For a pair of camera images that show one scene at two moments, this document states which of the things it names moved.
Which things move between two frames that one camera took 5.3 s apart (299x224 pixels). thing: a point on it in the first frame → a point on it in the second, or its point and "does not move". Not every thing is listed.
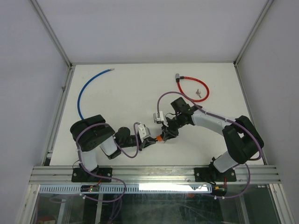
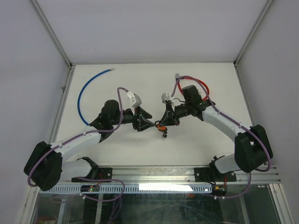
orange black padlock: x=159 y=138 → x=162 y=128
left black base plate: x=79 y=175 does not move
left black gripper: x=145 y=143 → x=141 y=124
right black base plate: x=212 y=174 does not move
